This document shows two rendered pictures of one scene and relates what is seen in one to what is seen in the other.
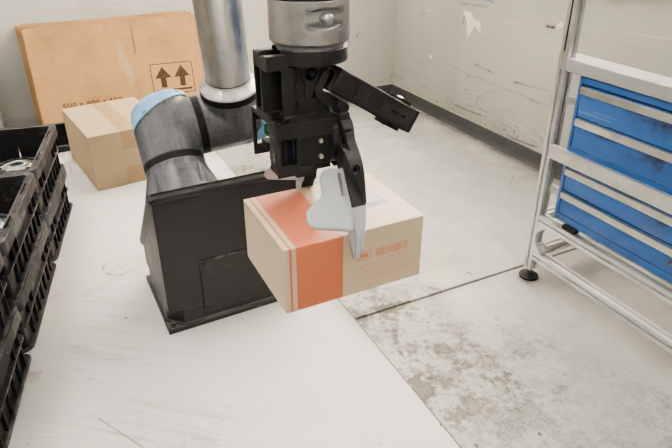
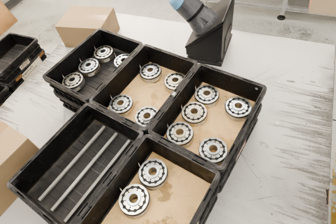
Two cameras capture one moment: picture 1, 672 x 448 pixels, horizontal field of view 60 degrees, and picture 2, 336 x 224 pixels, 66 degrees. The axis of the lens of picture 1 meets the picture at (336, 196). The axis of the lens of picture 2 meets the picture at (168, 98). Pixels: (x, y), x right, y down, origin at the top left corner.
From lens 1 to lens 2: 1.16 m
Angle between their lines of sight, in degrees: 35
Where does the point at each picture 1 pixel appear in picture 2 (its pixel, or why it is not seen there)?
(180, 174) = (209, 12)
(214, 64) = not seen: outside the picture
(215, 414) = (264, 72)
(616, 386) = (256, 26)
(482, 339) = not seen: hidden behind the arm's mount
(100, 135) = (102, 25)
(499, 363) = not seen: hidden behind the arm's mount
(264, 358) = (252, 55)
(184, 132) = not seen: outside the picture
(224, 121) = not seen: outside the picture
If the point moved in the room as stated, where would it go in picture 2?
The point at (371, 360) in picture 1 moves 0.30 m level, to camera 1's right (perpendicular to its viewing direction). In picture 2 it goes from (273, 38) to (303, 15)
